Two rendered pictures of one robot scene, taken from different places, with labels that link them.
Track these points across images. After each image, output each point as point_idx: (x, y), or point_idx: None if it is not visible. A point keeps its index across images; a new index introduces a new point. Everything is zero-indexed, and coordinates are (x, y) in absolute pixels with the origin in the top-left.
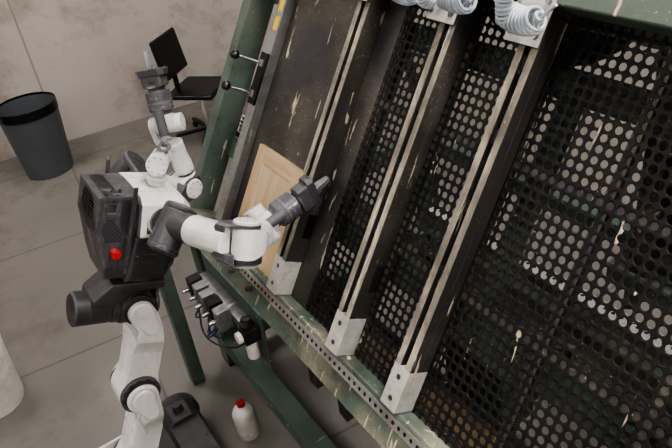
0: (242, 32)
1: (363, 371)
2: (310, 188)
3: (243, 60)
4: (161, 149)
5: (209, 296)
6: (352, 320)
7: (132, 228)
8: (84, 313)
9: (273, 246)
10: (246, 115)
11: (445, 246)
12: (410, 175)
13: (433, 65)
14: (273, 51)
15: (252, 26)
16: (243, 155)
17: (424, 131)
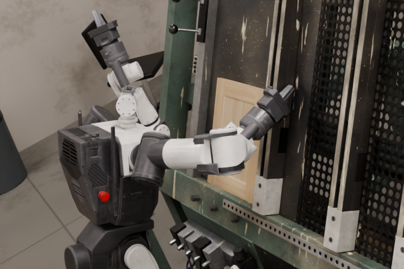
0: None
1: (367, 261)
2: (276, 98)
3: (184, 5)
4: (127, 90)
5: (197, 239)
6: (345, 212)
7: (115, 167)
8: (84, 263)
9: (251, 172)
10: (198, 54)
11: None
12: (370, 55)
13: None
14: None
15: None
16: (203, 94)
17: (374, 9)
